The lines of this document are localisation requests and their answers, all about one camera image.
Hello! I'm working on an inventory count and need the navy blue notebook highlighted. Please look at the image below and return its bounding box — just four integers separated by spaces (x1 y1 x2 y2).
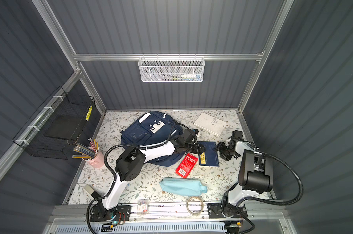
199 141 219 167

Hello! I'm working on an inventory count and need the navy blue student backpack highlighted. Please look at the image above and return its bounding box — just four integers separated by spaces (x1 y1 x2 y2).
120 111 183 159

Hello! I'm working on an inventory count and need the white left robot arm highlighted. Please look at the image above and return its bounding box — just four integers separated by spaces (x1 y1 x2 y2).
101 128 205 211

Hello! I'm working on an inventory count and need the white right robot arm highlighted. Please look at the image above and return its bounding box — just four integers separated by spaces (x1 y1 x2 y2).
214 130 274 210

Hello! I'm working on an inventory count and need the white Robinson Crusoe book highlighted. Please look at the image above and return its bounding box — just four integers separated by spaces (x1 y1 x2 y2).
194 113 227 137

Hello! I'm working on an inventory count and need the red calculator package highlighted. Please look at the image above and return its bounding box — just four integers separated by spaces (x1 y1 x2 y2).
175 153 199 178

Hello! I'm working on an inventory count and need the light teal pencil case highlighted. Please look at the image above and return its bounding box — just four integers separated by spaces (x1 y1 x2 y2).
160 177 208 197

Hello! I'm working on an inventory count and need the clear tape roll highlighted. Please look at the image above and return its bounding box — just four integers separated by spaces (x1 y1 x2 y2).
186 196 204 215

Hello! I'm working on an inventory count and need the small clear eraser box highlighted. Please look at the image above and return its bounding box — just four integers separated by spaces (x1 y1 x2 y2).
137 199 148 215

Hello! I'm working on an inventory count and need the pink pencil cup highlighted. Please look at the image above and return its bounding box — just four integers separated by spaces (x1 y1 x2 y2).
85 151 104 169

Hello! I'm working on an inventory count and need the white wire mesh basket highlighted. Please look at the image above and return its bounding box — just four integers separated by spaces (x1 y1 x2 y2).
138 56 205 82

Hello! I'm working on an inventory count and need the black wire mesh basket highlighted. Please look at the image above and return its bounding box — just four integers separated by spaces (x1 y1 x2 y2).
12 88 95 160

